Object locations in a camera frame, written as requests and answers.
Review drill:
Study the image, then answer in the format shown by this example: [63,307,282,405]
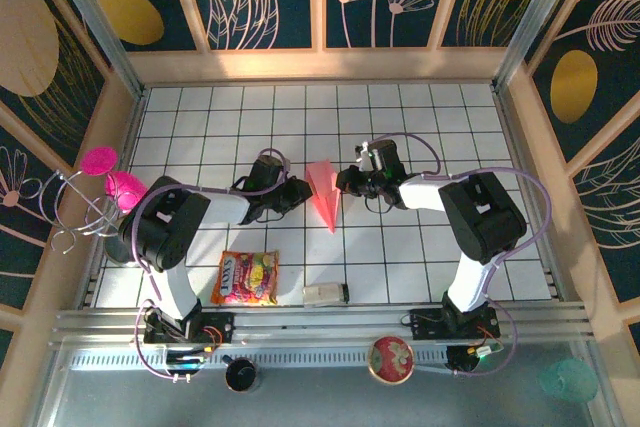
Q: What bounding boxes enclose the perforated metal strip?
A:
[69,350,451,372]

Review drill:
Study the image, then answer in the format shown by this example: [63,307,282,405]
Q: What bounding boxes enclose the green translucent cup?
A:
[539,358,600,403]

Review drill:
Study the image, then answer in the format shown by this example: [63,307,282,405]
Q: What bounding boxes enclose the red round plate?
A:
[367,335,415,385]

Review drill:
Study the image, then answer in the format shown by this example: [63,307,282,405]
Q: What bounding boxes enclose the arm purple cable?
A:
[364,132,554,378]
[128,147,294,384]

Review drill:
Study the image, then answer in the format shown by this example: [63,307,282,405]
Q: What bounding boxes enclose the domed pink round pad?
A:
[103,170,150,215]

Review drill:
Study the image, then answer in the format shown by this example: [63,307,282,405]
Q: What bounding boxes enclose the orange candy bag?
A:
[210,249,280,306]

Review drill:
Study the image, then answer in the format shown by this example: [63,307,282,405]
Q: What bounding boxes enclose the aluminium mounting rail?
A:
[49,302,596,348]

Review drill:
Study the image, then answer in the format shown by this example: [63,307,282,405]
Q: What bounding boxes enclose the round steel cup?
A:
[103,235,141,267]

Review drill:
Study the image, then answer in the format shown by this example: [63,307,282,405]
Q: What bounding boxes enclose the silver wire stand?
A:
[38,169,126,253]

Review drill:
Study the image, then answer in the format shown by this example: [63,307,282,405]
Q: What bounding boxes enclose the aluminium frame post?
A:
[42,0,147,98]
[492,0,587,91]

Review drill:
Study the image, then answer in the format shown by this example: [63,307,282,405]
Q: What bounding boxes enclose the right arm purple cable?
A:
[364,132,554,378]

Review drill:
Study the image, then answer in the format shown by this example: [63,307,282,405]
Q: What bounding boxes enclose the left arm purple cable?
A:
[128,147,294,384]

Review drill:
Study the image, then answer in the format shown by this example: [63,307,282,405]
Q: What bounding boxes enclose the flat pink round pad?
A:
[81,145,120,177]

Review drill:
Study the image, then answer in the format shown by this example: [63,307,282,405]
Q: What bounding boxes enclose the pink cloth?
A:
[304,159,342,235]

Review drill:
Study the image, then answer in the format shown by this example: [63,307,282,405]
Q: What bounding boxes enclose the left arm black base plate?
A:
[143,311,236,346]

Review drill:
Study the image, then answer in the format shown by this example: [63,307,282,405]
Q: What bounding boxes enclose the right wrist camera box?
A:
[355,140,402,176]

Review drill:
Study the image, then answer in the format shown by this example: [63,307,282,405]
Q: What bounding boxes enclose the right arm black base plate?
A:
[409,307,501,341]

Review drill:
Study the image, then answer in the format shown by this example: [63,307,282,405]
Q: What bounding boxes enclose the small white black box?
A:
[302,282,350,308]

